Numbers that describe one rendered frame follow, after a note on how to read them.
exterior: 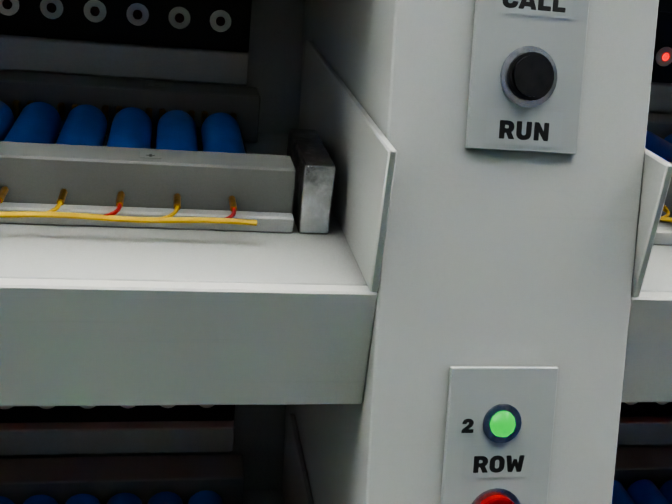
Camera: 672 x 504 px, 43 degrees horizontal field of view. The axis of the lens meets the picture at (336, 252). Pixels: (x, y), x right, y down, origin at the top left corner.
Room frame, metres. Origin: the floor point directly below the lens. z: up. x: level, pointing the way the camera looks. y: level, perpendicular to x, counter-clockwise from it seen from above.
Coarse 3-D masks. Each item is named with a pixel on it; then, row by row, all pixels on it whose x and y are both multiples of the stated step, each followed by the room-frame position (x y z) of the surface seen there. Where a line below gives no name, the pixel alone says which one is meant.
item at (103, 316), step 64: (0, 64) 0.43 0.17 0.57; (64, 64) 0.44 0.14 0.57; (128, 64) 0.44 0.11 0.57; (192, 64) 0.45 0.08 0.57; (320, 64) 0.41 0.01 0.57; (320, 128) 0.40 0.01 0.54; (320, 192) 0.33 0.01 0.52; (384, 192) 0.28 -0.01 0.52; (0, 256) 0.28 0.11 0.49; (64, 256) 0.29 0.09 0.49; (128, 256) 0.30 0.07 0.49; (192, 256) 0.30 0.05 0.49; (256, 256) 0.31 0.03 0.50; (320, 256) 0.31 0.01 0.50; (0, 320) 0.27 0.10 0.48; (64, 320) 0.27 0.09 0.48; (128, 320) 0.28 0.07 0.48; (192, 320) 0.28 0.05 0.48; (256, 320) 0.28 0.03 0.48; (320, 320) 0.29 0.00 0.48; (0, 384) 0.27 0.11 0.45; (64, 384) 0.28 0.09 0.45; (128, 384) 0.28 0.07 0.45; (192, 384) 0.29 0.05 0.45; (256, 384) 0.29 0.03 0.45; (320, 384) 0.30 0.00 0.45
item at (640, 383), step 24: (648, 120) 0.48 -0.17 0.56; (648, 144) 0.46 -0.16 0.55; (648, 168) 0.30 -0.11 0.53; (648, 192) 0.30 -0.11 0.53; (648, 216) 0.30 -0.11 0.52; (648, 240) 0.30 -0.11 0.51; (648, 264) 0.34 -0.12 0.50; (648, 288) 0.32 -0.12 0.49; (648, 312) 0.31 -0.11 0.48; (648, 336) 0.31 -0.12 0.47; (648, 360) 0.32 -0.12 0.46; (624, 384) 0.32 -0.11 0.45; (648, 384) 0.32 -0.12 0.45
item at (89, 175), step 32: (0, 160) 0.31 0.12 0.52; (32, 160) 0.31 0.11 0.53; (64, 160) 0.31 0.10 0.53; (96, 160) 0.32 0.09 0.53; (128, 160) 0.32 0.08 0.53; (160, 160) 0.32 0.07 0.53; (192, 160) 0.33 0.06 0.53; (224, 160) 0.33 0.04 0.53; (256, 160) 0.34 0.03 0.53; (288, 160) 0.34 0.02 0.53; (0, 192) 0.31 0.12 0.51; (32, 192) 0.31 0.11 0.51; (64, 192) 0.31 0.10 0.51; (96, 192) 0.32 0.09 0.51; (128, 192) 0.32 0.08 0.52; (160, 192) 0.32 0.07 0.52; (192, 192) 0.33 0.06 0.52; (224, 192) 0.33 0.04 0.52; (256, 192) 0.33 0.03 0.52; (288, 192) 0.33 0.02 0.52; (256, 224) 0.31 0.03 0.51
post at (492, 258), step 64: (320, 0) 0.43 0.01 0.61; (384, 0) 0.30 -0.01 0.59; (448, 0) 0.29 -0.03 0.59; (640, 0) 0.31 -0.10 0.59; (384, 64) 0.30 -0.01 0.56; (448, 64) 0.29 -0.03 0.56; (640, 64) 0.31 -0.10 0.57; (384, 128) 0.29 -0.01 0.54; (448, 128) 0.29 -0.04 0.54; (640, 128) 0.31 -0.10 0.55; (448, 192) 0.29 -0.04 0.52; (512, 192) 0.30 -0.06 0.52; (576, 192) 0.30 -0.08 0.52; (640, 192) 0.31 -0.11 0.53; (384, 256) 0.29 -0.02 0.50; (448, 256) 0.29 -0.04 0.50; (512, 256) 0.30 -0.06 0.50; (576, 256) 0.30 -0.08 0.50; (384, 320) 0.29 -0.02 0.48; (448, 320) 0.29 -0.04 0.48; (512, 320) 0.30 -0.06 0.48; (576, 320) 0.30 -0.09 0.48; (384, 384) 0.29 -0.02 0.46; (448, 384) 0.29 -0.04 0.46; (576, 384) 0.30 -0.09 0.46; (320, 448) 0.38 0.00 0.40; (384, 448) 0.29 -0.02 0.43; (576, 448) 0.30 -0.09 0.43
